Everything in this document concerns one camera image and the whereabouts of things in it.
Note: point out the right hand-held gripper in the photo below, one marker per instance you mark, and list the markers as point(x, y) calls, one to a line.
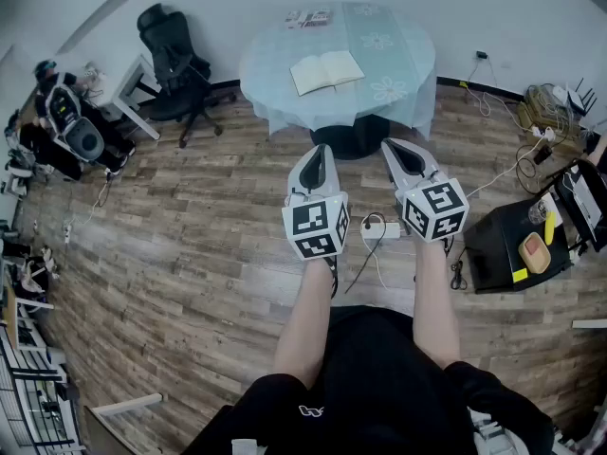
point(434, 211)

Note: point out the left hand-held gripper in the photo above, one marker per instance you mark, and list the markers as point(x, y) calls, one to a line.
point(315, 225)

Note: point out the blue card packet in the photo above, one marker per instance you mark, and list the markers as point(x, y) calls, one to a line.
point(327, 71)

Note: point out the person's right forearm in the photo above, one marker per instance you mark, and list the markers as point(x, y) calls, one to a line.
point(434, 301)

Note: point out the person's left forearm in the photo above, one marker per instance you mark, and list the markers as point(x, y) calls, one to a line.
point(308, 315)

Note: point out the black round table base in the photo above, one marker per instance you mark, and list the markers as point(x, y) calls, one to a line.
point(348, 135)

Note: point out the white power strip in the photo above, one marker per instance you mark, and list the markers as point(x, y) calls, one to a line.
point(384, 230)

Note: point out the floral table runner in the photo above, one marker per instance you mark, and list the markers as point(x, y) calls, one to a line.
point(384, 50)

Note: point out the black box stool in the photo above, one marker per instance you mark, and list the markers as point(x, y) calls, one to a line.
point(502, 249)

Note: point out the clear glass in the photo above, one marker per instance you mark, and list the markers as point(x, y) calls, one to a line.
point(538, 212)

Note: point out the beige dish with pink pad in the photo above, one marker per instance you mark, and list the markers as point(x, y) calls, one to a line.
point(534, 253)

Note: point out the yellow banana-shaped item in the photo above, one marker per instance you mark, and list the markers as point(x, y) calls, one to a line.
point(550, 228)

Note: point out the yellow sticky note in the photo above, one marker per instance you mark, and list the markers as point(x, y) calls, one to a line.
point(520, 275)

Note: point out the printed flat box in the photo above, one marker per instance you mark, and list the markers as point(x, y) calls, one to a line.
point(308, 19)

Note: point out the black office chair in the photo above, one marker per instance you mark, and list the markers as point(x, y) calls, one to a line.
point(178, 74)

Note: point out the white router with antennas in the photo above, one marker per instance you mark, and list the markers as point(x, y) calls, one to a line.
point(579, 100)

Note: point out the white desk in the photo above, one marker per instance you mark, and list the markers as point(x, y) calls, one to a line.
point(128, 93)

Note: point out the person's black clothing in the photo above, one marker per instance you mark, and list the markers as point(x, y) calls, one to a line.
point(374, 387)

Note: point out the grey backpack unit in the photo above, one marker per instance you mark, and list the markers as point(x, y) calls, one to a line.
point(78, 128)

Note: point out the person's white shoe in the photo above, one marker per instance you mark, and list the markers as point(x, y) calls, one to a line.
point(493, 436)

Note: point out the pale wooden plank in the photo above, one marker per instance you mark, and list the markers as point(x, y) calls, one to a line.
point(125, 405)

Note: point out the black wall plug adapter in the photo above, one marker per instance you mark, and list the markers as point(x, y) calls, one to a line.
point(482, 55)

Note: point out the black metal frame chair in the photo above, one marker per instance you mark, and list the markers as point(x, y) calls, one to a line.
point(585, 202)

